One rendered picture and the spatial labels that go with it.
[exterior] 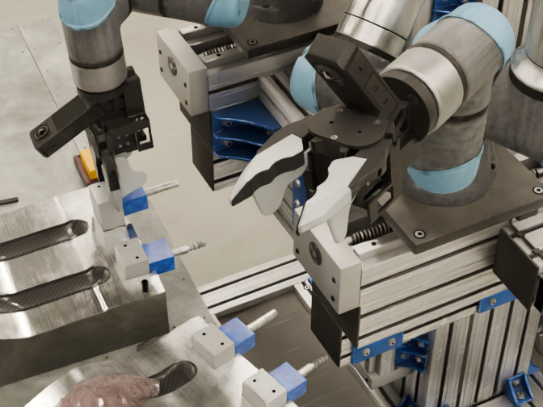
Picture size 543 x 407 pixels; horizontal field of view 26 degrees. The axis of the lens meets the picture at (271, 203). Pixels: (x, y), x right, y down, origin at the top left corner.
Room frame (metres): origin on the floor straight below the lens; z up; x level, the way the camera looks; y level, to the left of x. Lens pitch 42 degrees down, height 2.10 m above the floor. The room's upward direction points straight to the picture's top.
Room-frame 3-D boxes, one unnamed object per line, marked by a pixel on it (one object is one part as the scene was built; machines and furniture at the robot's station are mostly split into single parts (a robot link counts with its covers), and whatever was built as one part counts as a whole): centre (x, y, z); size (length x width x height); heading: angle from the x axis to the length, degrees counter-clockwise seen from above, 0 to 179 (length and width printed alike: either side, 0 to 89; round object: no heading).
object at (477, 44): (0.95, -0.18, 1.43); 0.11 x 0.08 x 0.09; 143
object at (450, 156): (0.96, -0.17, 1.34); 0.11 x 0.08 x 0.11; 53
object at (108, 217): (1.32, 0.20, 0.92); 0.13 x 0.05 x 0.05; 114
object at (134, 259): (1.22, 0.16, 0.89); 0.13 x 0.05 x 0.05; 113
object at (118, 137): (1.32, 0.23, 1.08); 0.09 x 0.08 x 0.12; 114
